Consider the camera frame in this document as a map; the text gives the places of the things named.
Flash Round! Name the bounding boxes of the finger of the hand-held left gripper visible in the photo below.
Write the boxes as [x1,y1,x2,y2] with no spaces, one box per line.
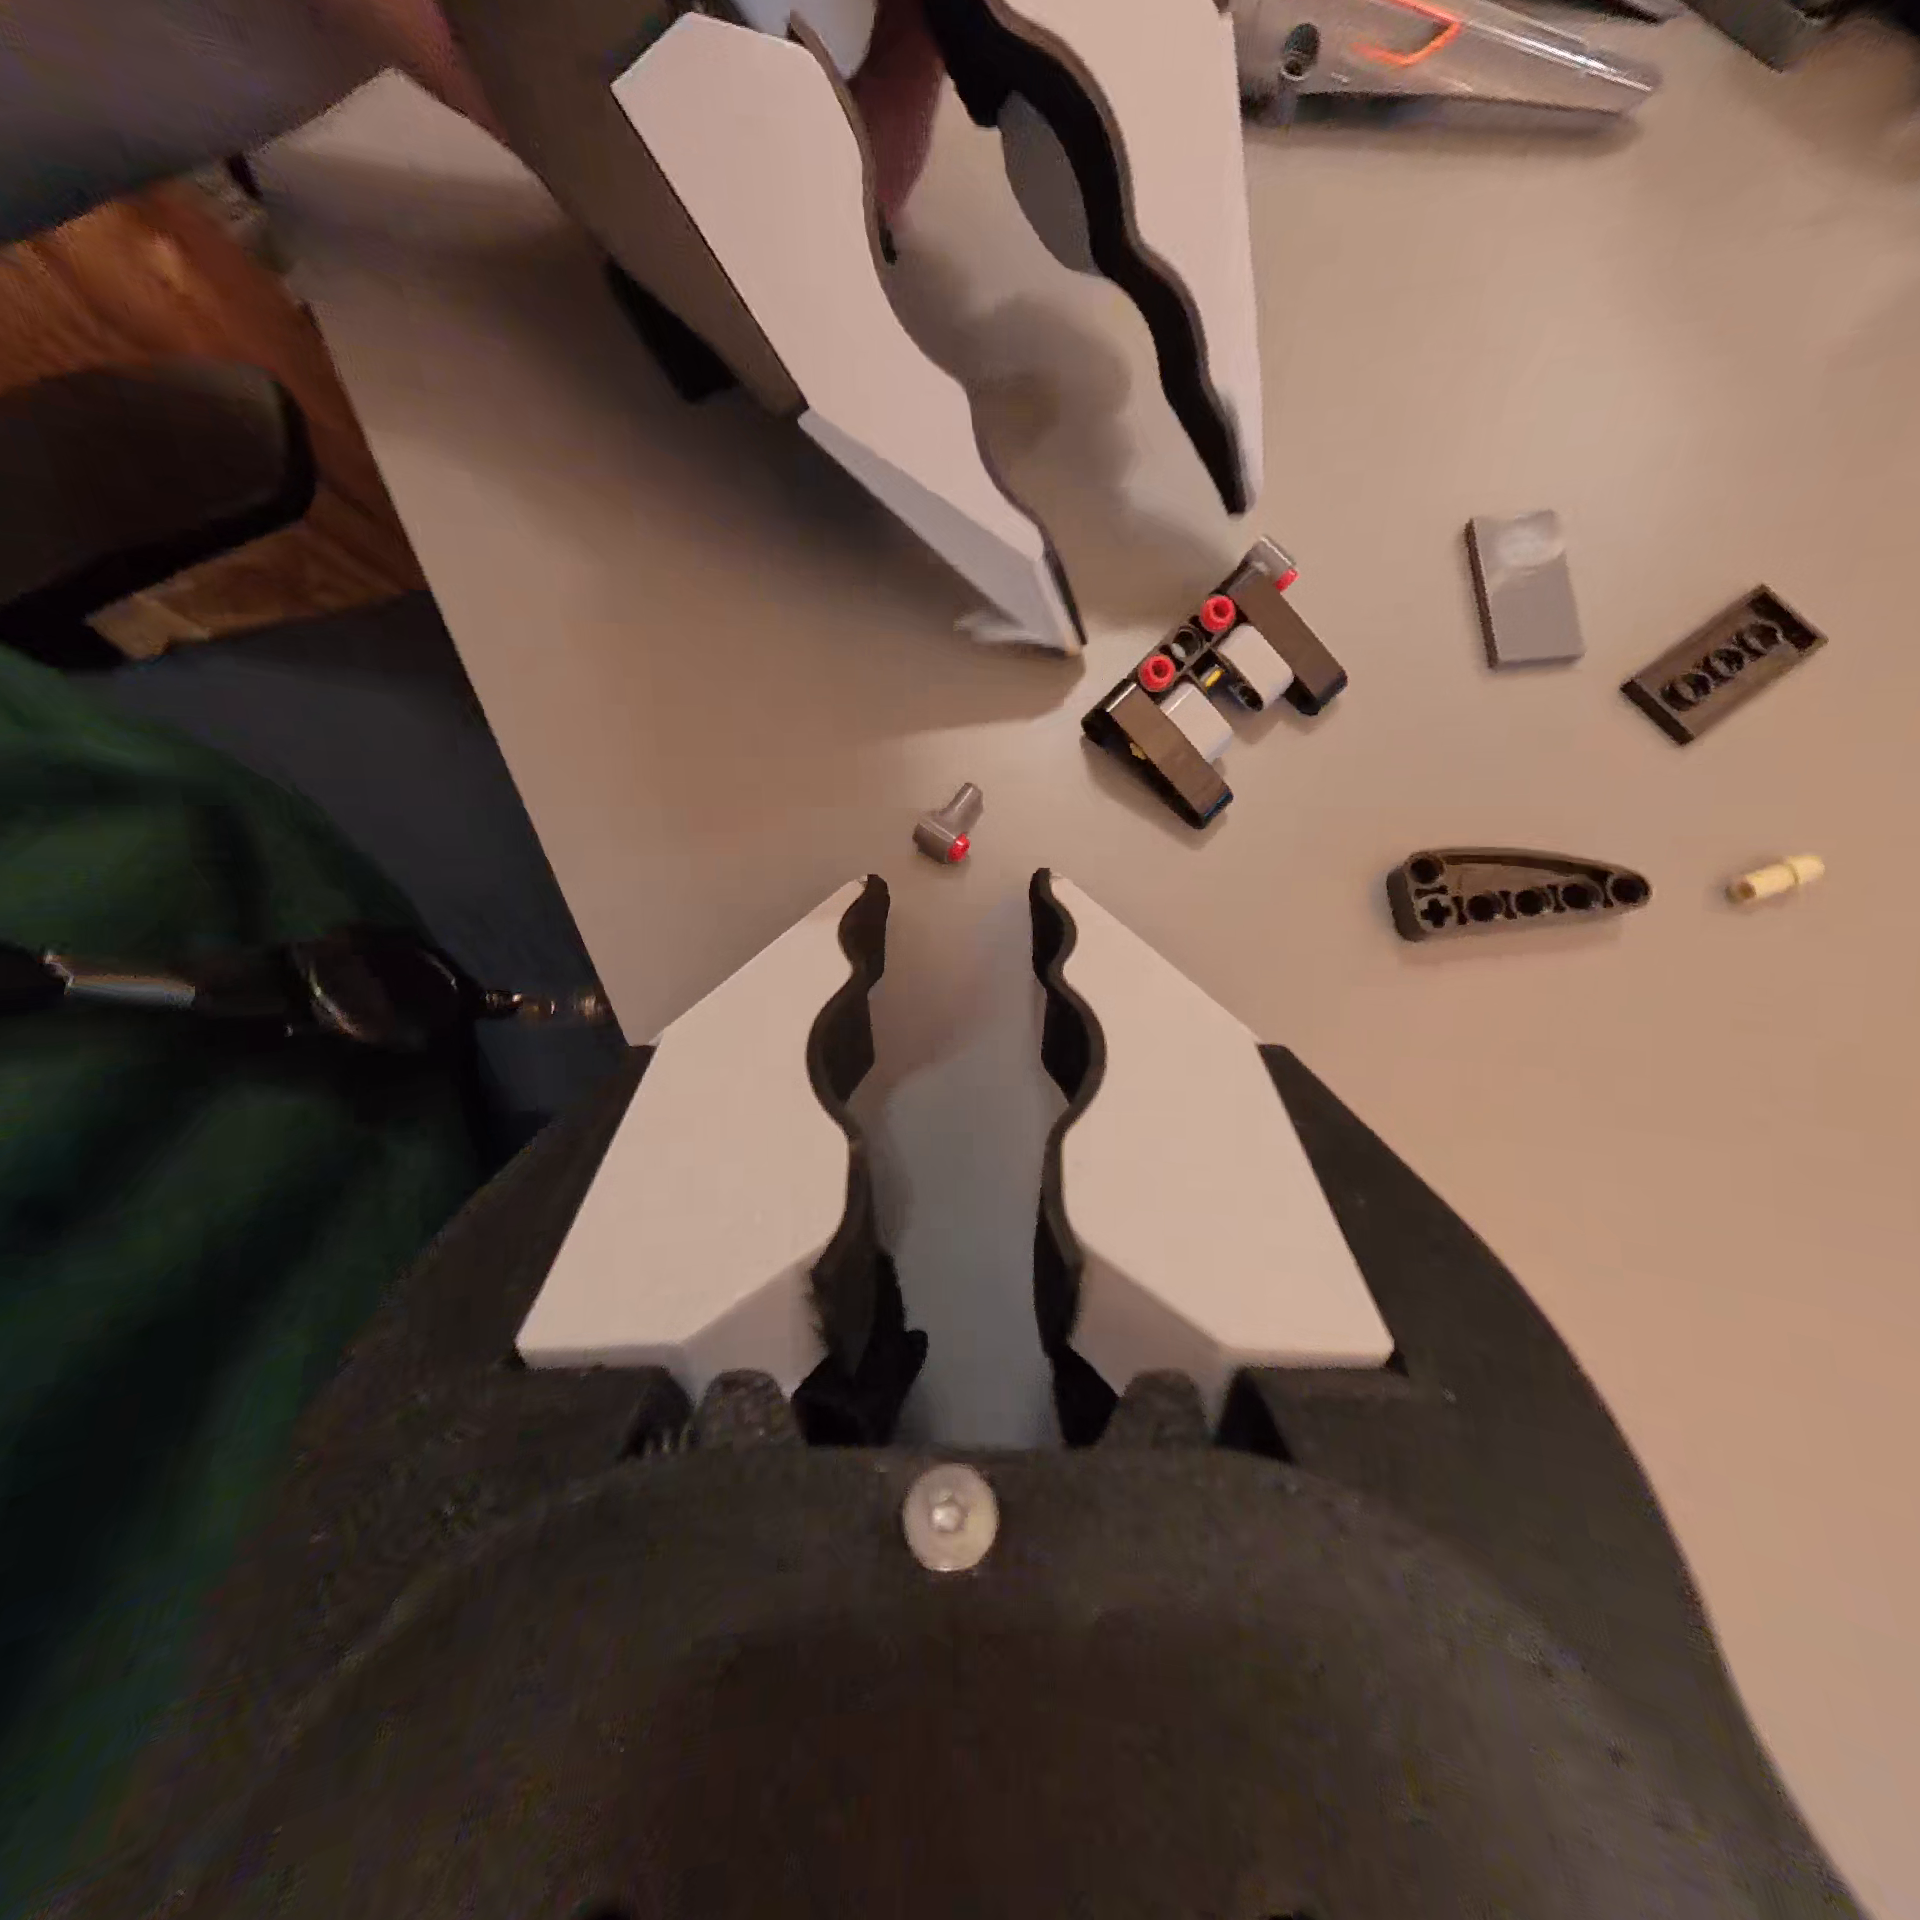
[612,18,1089,656]
[993,0,1267,520]

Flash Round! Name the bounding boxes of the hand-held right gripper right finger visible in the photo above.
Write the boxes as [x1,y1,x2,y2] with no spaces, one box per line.
[1028,867,1397,1375]

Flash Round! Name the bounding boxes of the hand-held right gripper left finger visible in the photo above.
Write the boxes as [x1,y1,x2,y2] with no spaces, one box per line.
[515,875,896,1375]

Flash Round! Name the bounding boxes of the black lego frame assembly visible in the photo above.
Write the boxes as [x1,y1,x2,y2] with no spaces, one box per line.
[1081,563,1353,831]

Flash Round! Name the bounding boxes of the person's left forearm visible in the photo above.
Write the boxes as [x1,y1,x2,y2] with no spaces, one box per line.
[0,0,499,227]

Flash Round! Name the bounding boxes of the grey lego wing panel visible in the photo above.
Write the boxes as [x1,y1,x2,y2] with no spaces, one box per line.
[1237,0,1666,128]

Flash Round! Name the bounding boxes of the black curved lego beam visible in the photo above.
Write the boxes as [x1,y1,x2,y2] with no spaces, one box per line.
[1387,847,1656,945]

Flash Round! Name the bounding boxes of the grey flat lego tile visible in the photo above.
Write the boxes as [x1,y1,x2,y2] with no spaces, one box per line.
[1465,511,1586,670]

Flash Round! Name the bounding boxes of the black three-hole lego plate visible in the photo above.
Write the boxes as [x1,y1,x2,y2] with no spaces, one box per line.
[1620,585,1829,746]

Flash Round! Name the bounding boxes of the wooden partition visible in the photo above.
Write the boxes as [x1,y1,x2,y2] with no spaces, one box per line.
[0,178,422,661]

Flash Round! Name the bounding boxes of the black office chair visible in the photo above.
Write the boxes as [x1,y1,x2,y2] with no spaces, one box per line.
[0,366,317,670]

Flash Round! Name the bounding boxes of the black belt clip strap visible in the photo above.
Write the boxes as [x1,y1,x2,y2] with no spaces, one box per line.
[0,923,619,1052]

